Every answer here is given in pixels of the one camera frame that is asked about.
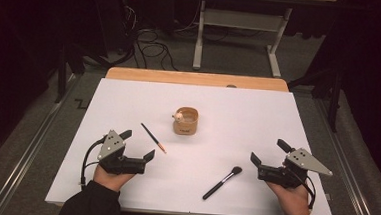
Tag tangled black floor cables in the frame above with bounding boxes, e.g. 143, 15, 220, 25
114, 2, 184, 73

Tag person's right hand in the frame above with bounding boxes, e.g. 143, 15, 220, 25
263, 180, 313, 215

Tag white frame desk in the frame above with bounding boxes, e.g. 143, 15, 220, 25
187, 0, 339, 82

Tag right hand-held gripper black cable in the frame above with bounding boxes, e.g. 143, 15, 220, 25
289, 168, 318, 209

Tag white table cover board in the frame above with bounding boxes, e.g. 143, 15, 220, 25
44, 74, 343, 215

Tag black stand leg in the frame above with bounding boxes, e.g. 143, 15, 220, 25
53, 42, 88, 106
284, 64, 345, 134

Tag wooden cup with small figurine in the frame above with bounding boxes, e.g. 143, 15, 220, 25
171, 105, 200, 137

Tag person's left hand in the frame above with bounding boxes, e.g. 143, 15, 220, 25
92, 164, 136, 194

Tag hand-held gripper black cable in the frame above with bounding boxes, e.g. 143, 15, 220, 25
289, 168, 318, 209
79, 135, 108, 191

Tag left hand-held gripper black cable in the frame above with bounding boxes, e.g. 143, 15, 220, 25
79, 135, 108, 191

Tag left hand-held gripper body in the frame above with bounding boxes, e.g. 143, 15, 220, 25
95, 129, 149, 178

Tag black makeup brush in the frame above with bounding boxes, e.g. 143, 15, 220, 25
202, 164, 243, 203

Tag wooden board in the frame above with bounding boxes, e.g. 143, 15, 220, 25
105, 65, 291, 93

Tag metal floor rail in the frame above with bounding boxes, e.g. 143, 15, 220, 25
306, 98, 381, 215
0, 69, 81, 215

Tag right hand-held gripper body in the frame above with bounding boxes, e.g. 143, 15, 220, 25
257, 145, 335, 192

